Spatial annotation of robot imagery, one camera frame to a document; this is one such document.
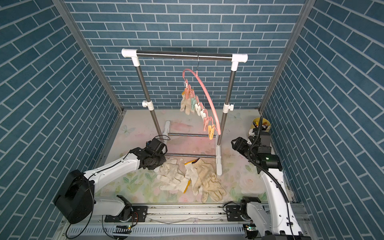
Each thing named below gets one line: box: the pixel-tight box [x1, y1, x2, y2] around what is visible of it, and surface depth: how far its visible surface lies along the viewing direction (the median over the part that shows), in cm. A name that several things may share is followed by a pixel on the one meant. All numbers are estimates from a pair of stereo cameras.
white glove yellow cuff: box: [184, 159, 203, 196], surface depth 88 cm
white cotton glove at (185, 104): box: [180, 94, 192, 116], surface depth 88 cm
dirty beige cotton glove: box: [191, 158, 227, 203], surface depth 84 cm
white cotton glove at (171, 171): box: [156, 157, 185, 183], surface depth 88 cm
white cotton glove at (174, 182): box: [156, 174, 191, 194], surface depth 84 cm
